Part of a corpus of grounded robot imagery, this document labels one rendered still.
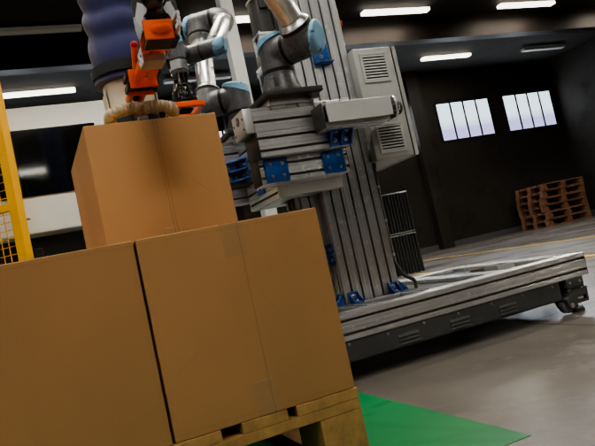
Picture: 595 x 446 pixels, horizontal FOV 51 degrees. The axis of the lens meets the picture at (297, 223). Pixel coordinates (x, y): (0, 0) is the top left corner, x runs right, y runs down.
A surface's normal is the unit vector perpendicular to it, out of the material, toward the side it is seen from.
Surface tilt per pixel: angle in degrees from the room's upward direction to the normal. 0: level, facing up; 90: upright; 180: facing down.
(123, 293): 90
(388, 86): 90
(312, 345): 90
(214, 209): 90
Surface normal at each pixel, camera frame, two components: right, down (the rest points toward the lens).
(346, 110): 0.36, -0.14
